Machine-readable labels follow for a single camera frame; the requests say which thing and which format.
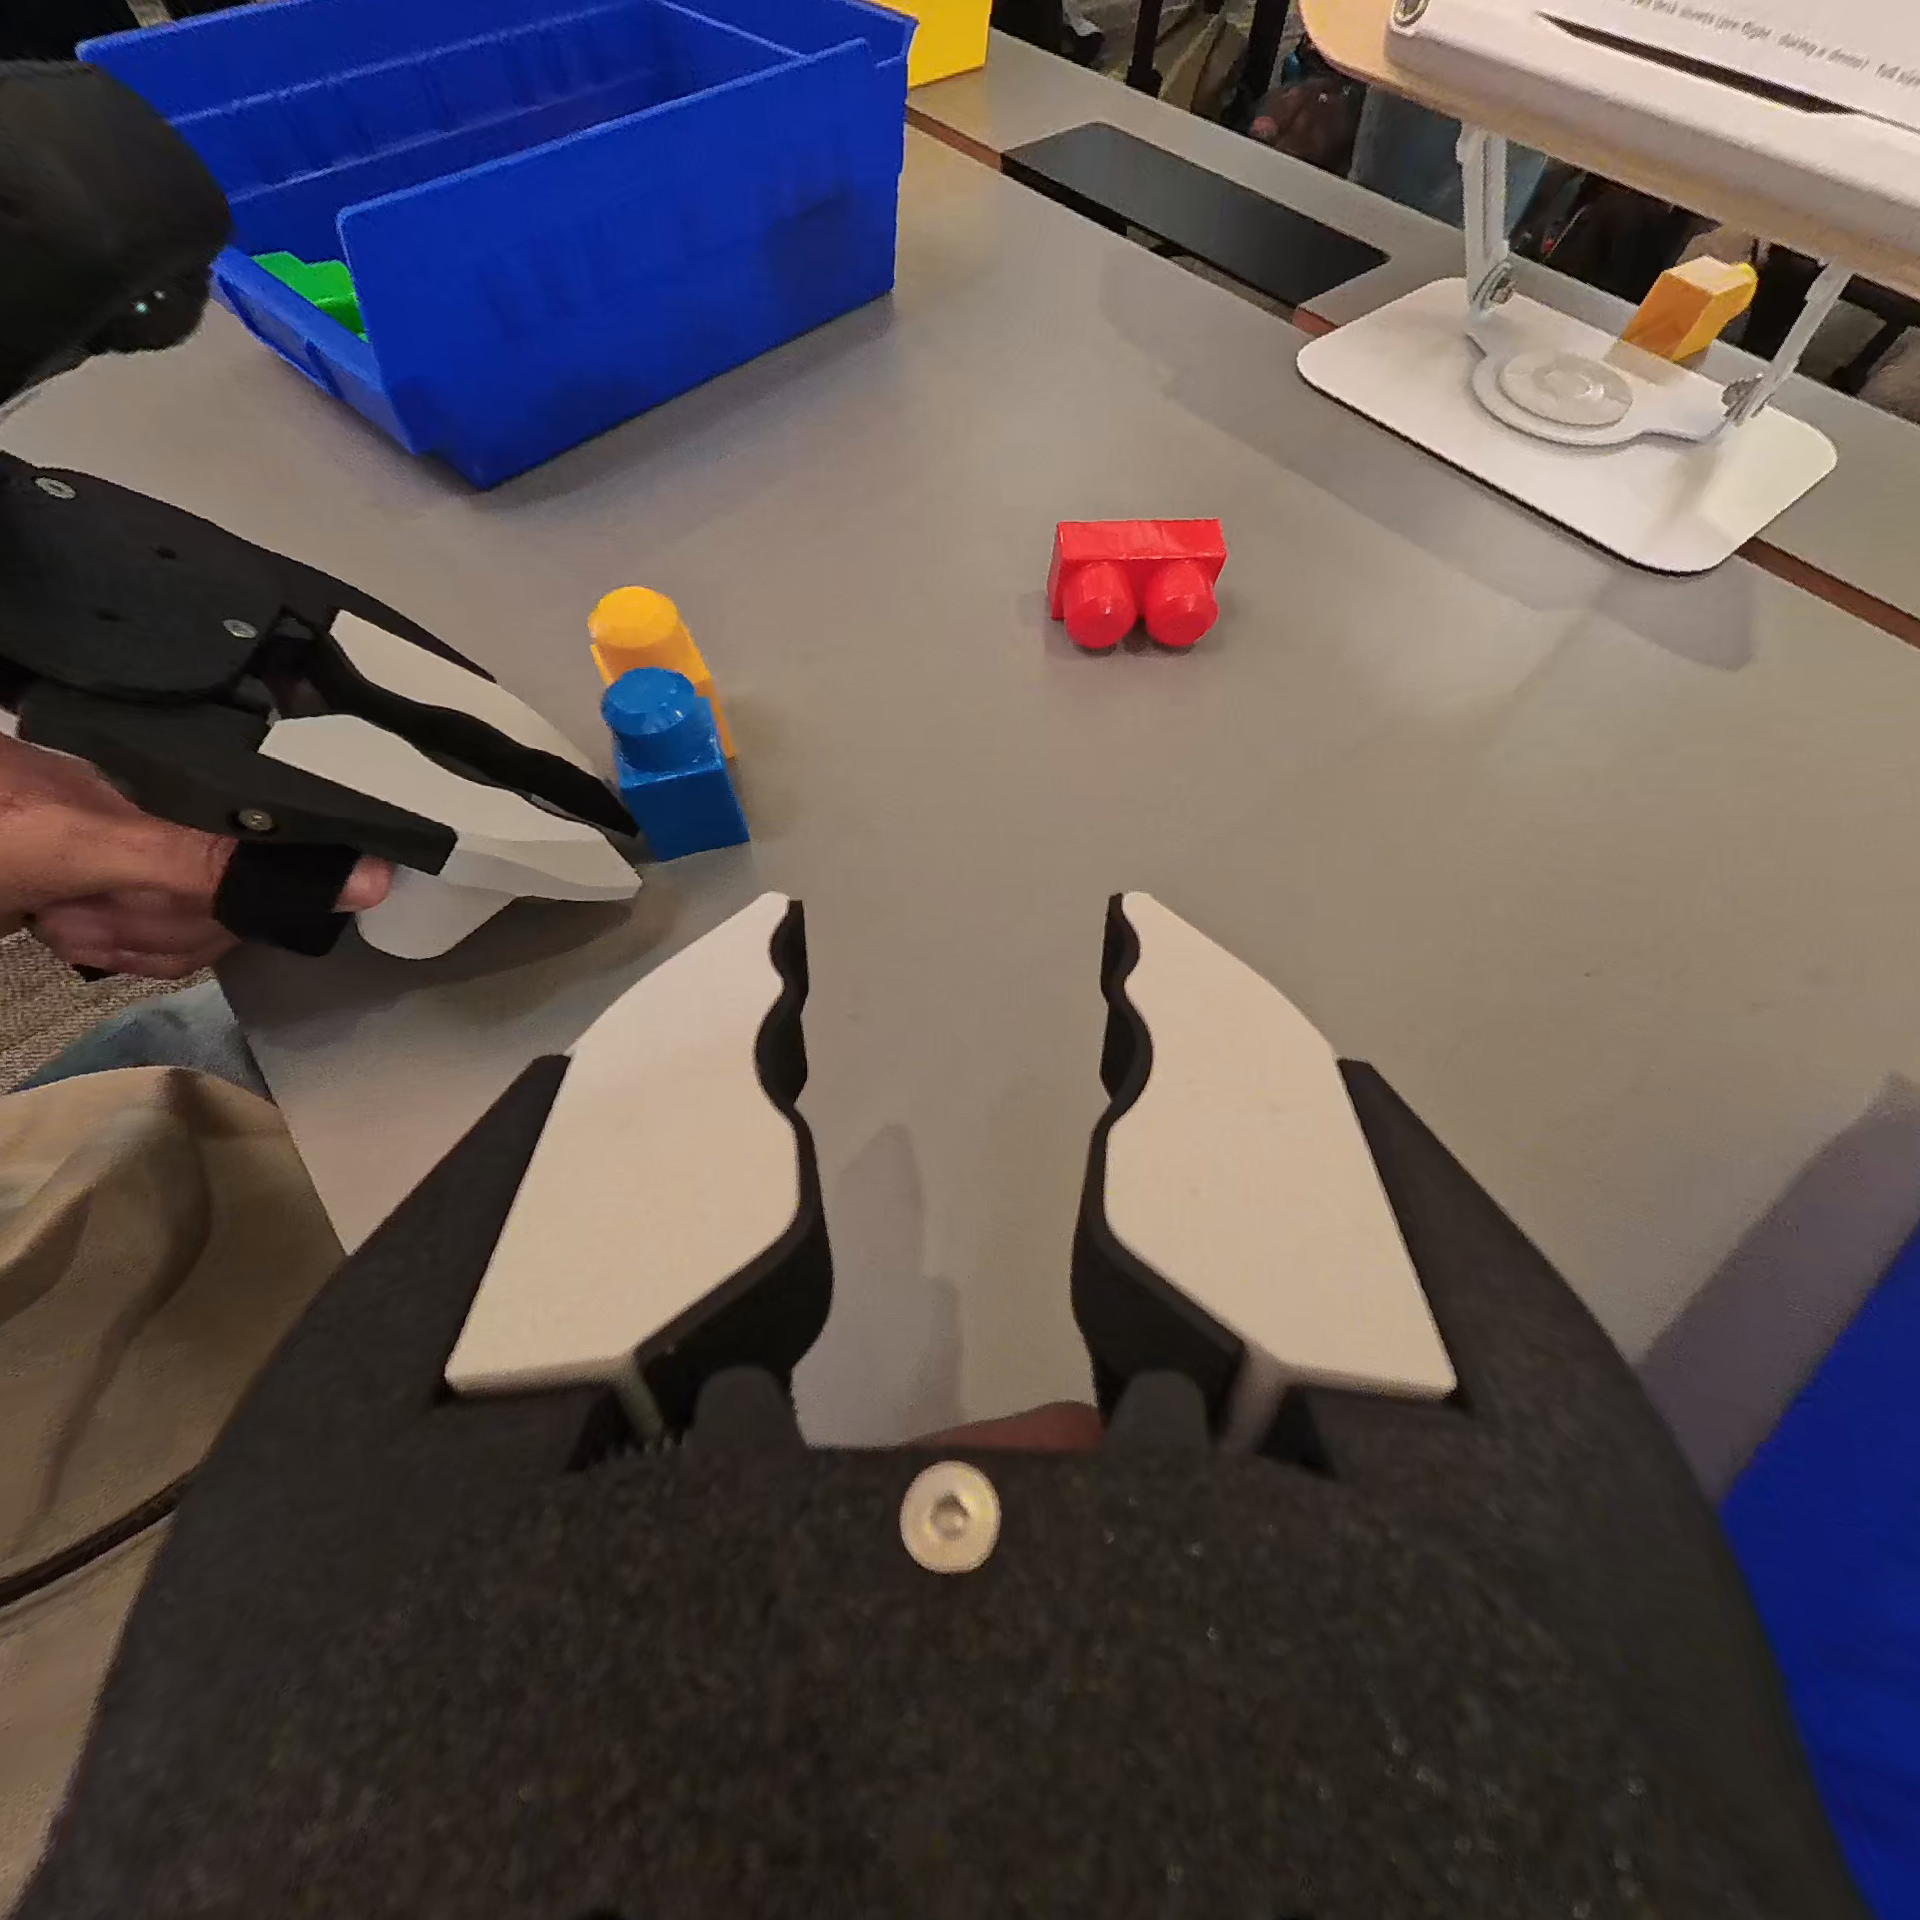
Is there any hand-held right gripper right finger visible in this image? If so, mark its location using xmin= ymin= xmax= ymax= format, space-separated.
xmin=1072 ymin=892 xmax=1461 ymax=1457

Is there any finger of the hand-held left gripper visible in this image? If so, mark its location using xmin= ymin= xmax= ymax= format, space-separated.
xmin=306 ymin=606 xmax=645 ymax=842
xmin=258 ymin=713 xmax=646 ymax=905

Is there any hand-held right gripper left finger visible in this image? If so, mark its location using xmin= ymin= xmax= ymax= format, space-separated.
xmin=444 ymin=892 xmax=834 ymax=1443

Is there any blue single-stud block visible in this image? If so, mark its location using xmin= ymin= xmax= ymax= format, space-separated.
xmin=599 ymin=667 xmax=751 ymax=864

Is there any yellow single-stud block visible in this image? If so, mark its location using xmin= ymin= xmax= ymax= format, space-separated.
xmin=584 ymin=586 xmax=741 ymax=759

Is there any red two-stud block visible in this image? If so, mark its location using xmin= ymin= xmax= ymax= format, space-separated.
xmin=1047 ymin=518 xmax=1229 ymax=657

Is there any person's left hand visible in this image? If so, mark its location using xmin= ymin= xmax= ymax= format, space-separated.
xmin=0 ymin=736 xmax=394 ymax=982

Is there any green block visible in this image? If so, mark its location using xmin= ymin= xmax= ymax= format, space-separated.
xmin=252 ymin=251 xmax=367 ymax=338

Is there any blue plastic bin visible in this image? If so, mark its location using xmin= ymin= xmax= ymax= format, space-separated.
xmin=1716 ymin=1230 xmax=1920 ymax=1920
xmin=74 ymin=0 xmax=917 ymax=495

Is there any yellow plastic bin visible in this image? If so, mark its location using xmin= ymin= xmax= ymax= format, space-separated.
xmin=885 ymin=0 xmax=993 ymax=90

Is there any white document stand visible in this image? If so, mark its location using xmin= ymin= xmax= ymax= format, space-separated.
xmin=1296 ymin=128 xmax=1839 ymax=577

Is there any black flat panel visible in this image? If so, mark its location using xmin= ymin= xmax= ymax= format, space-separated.
xmin=1000 ymin=123 xmax=1391 ymax=314

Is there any orange plastic piece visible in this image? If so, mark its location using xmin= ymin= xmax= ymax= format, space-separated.
xmin=1616 ymin=258 xmax=1760 ymax=366

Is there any white instruction sheet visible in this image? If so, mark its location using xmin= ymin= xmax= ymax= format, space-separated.
xmin=1545 ymin=0 xmax=1920 ymax=120

